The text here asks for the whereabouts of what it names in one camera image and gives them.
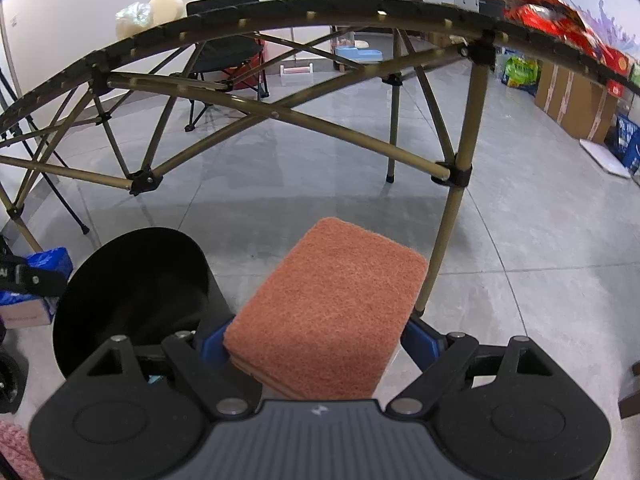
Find cream round ball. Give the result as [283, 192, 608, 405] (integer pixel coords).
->
[149, 0, 185, 28]

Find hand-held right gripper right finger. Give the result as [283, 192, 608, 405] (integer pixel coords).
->
[387, 316, 556, 418]

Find white flat board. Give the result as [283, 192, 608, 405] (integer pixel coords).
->
[580, 139, 632, 180]

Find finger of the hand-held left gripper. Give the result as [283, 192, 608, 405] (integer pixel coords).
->
[15, 260, 68, 298]

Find orange scouring sponge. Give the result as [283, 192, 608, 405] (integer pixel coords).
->
[222, 216, 430, 401]

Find black camera tripod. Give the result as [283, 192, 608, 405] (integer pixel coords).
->
[0, 67, 91, 235]

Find black folding chair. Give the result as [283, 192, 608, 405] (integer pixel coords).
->
[172, 0, 271, 133]

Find green plastic bag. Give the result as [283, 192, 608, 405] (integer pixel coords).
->
[501, 55, 541, 92]

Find person's pink fluffy clothing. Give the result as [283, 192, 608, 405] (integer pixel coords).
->
[0, 420, 43, 480]

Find brown wooden object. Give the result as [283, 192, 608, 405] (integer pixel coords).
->
[619, 362, 640, 421]

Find red snack packets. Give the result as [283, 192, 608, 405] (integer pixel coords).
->
[477, 0, 631, 78]

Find tan folding table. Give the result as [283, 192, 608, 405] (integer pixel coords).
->
[0, 0, 640, 321]

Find black trash bin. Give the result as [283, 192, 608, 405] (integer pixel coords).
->
[52, 227, 236, 381]

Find blue bottle pack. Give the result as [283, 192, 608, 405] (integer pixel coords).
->
[612, 115, 640, 176]

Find large taped cardboard box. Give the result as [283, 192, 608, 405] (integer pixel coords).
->
[534, 60, 620, 147]

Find crumpled clear plastic bag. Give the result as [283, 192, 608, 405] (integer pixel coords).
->
[115, 1, 153, 38]

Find white blue pet feeder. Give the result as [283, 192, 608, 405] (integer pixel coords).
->
[334, 30, 383, 66]

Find black rubber wheel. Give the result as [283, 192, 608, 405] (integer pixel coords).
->
[0, 350, 26, 413]

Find blue tissue packet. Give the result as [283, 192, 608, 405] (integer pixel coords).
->
[0, 247, 74, 330]

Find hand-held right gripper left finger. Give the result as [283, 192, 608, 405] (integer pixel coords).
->
[87, 316, 261, 418]

